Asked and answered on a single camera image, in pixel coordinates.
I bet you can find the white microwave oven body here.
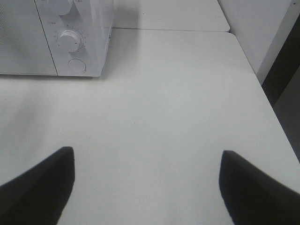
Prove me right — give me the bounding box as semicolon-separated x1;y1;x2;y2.
0;0;115;78

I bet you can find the white timer knob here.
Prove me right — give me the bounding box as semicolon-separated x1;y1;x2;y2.
59;30;83;53

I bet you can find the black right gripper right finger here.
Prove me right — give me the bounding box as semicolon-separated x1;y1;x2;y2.
218;150;300;225

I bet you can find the upper white power knob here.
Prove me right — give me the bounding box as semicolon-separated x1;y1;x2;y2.
54;0;74;15

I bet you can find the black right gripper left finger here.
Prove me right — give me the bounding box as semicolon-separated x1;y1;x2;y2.
0;147;75;225

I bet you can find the white microwave door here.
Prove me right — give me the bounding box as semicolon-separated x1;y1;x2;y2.
0;0;57;75

